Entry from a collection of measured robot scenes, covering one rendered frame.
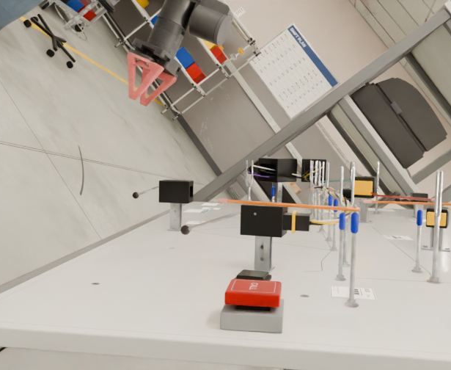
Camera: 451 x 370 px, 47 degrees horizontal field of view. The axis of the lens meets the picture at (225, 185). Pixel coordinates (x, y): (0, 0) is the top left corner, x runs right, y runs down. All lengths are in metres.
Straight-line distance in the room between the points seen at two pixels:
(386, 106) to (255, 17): 7.16
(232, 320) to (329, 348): 0.09
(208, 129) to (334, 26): 2.57
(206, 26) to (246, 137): 7.42
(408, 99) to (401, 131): 0.10
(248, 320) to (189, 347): 0.06
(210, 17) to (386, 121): 0.93
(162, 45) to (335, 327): 0.63
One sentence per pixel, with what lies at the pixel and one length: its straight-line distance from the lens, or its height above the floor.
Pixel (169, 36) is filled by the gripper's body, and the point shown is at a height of 1.16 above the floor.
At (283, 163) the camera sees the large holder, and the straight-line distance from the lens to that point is 1.39.
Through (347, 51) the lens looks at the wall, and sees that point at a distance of 8.52.
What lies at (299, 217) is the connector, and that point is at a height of 1.17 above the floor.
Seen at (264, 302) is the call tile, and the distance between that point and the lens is 0.47.
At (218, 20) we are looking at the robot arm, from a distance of 0.95.
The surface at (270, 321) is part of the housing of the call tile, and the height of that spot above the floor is 1.11.
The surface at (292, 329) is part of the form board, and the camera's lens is 0.49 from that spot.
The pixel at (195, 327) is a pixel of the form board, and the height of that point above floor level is 1.05.
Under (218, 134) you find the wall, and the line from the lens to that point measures 8.45.
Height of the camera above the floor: 1.22
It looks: 8 degrees down
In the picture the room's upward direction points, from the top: 54 degrees clockwise
